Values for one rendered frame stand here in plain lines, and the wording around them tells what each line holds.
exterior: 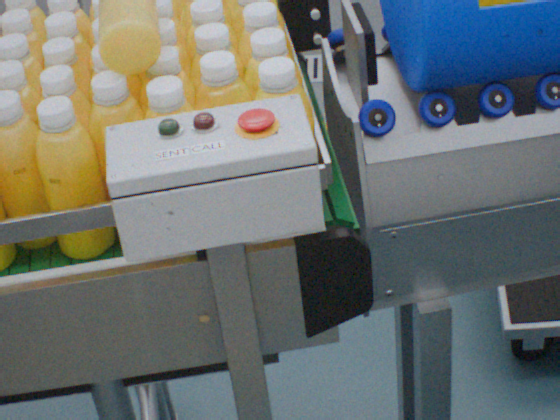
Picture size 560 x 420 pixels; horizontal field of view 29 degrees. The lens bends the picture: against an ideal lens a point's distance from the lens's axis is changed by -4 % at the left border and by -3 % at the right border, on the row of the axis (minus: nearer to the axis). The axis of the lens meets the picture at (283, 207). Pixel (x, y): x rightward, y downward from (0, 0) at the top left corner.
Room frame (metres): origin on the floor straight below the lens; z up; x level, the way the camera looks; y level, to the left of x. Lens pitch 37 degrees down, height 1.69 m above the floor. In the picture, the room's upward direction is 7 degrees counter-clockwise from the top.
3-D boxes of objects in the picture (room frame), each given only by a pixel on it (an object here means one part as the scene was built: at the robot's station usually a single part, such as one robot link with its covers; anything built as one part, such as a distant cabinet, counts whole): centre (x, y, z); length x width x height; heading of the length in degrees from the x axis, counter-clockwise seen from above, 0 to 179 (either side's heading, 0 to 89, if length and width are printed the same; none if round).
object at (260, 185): (0.91, 0.07, 1.05); 0.20 x 0.10 x 0.10; 94
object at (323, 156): (1.21, -0.04, 0.96); 0.40 x 0.01 x 0.03; 4
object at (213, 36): (1.14, 0.06, 1.08); 0.04 x 0.04 x 0.02
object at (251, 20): (1.18, 0.00, 1.08); 0.04 x 0.04 x 0.02
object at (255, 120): (0.91, 0.02, 1.11); 0.04 x 0.04 x 0.01
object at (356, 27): (1.21, -0.12, 0.99); 0.10 x 0.02 x 0.12; 4
